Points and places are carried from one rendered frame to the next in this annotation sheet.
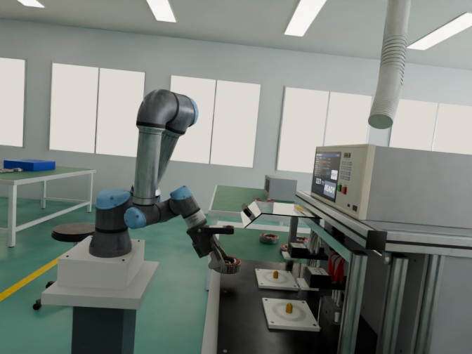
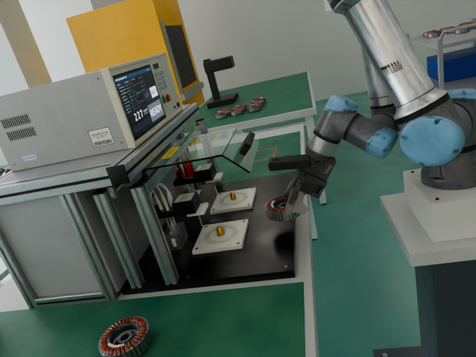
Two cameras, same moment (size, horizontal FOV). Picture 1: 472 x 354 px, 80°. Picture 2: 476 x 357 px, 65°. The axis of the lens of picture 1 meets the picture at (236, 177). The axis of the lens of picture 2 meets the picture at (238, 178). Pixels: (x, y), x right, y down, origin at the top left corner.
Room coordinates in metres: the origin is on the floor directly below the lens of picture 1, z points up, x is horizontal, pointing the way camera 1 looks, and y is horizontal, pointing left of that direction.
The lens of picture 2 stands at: (2.03, 0.17, 1.32)
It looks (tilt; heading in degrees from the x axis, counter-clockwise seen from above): 21 degrees down; 196
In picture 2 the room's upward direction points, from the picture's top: 15 degrees counter-clockwise
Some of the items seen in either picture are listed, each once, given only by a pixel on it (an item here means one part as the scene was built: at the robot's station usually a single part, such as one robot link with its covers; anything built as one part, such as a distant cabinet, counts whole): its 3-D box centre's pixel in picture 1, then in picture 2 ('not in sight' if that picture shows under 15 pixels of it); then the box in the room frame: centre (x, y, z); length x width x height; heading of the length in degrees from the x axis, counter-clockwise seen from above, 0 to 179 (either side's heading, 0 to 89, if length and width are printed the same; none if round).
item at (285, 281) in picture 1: (275, 279); (221, 236); (1.10, -0.19, 0.78); 0.15 x 0.15 x 0.01; 2
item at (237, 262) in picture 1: (226, 264); (284, 207); (1.07, 0.01, 0.83); 0.11 x 0.11 x 0.04
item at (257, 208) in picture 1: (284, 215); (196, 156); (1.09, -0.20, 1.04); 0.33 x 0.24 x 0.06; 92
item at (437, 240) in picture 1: (380, 214); (109, 144); (0.99, -0.52, 1.09); 0.68 x 0.44 x 0.05; 2
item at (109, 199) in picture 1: (114, 207); (448, 116); (1.06, 0.45, 1.02); 0.13 x 0.12 x 0.14; 152
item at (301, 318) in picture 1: (288, 313); (234, 200); (0.85, -0.21, 0.78); 0.15 x 0.15 x 0.01; 2
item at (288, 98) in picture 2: not in sight; (260, 135); (-1.39, -0.50, 0.38); 1.85 x 1.10 x 0.75; 2
